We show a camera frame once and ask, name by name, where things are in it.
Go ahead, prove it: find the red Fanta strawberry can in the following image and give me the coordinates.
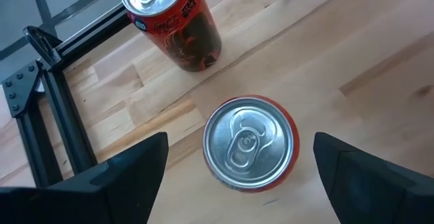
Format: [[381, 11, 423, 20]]
[[202, 94, 300, 193]]

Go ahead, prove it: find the black aluminium table frame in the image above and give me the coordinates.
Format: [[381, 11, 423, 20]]
[[1, 2, 132, 189]]

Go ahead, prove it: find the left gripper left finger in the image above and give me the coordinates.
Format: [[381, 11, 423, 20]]
[[0, 131, 170, 224]]

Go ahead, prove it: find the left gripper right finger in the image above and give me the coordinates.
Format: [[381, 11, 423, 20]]
[[312, 131, 434, 224]]

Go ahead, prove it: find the black clamp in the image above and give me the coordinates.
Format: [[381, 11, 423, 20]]
[[22, 26, 62, 67]]

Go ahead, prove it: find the red Coca-Cola Star Wars can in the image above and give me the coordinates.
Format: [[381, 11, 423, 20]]
[[120, 0, 223, 73]]

